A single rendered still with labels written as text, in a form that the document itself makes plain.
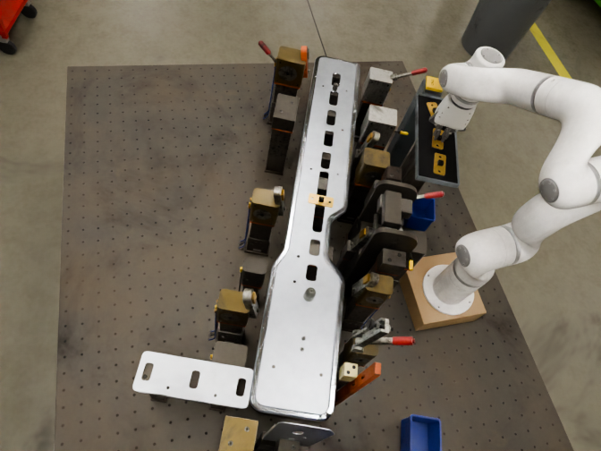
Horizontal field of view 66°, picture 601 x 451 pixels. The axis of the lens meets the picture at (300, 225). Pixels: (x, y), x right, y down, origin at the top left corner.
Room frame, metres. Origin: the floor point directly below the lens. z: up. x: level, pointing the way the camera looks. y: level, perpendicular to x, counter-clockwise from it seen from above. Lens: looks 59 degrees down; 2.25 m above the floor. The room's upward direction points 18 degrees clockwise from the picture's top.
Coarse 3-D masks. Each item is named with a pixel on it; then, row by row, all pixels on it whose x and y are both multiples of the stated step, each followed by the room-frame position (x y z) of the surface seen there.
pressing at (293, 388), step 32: (320, 64) 1.50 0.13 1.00; (352, 64) 1.56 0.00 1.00; (320, 96) 1.33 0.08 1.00; (352, 96) 1.39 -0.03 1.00; (320, 128) 1.17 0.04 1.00; (352, 128) 1.22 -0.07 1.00; (320, 160) 1.03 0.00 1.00; (288, 224) 0.75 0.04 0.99; (288, 256) 0.64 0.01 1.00; (320, 256) 0.67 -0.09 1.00; (288, 288) 0.54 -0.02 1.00; (320, 288) 0.57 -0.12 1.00; (288, 320) 0.45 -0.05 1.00; (320, 320) 0.48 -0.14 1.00; (288, 352) 0.36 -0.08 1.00; (320, 352) 0.39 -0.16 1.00; (256, 384) 0.26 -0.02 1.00; (288, 384) 0.28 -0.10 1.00; (320, 384) 0.31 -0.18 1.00; (288, 416) 0.21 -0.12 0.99; (320, 416) 0.23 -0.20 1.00
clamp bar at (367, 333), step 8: (368, 320) 0.43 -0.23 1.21; (376, 320) 0.45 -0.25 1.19; (384, 320) 0.44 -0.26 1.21; (368, 328) 0.42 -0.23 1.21; (376, 328) 0.42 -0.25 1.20; (384, 328) 0.43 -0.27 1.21; (392, 328) 0.44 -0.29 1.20; (352, 336) 0.44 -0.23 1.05; (360, 336) 0.44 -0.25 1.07; (368, 336) 0.42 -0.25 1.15; (376, 336) 0.42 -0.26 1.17; (360, 344) 0.41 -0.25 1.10; (368, 344) 0.42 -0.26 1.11
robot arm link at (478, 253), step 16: (464, 240) 0.78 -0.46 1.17; (480, 240) 0.77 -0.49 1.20; (496, 240) 0.79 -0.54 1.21; (512, 240) 0.80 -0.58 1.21; (464, 256) 0.73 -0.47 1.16; (480, 256) 0.73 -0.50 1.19; (496, 256) 0.74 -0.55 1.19; (512, 256) 0.77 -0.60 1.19; (464, 272) 0.76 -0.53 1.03; (480, 272) 0.71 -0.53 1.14
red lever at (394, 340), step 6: (396, 336) 0.45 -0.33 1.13; (402, 336) 0.45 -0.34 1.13; (408, 336) 0.45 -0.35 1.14; (378, 342) 0.43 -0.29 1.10; (384, 342) 0.43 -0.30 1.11; (390, 342) 0.44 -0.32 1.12; (396, 342) 0.44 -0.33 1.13; (402, 342) 0.44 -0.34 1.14; (408, 342) 0.44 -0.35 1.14; (414, 342) 0.44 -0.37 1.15
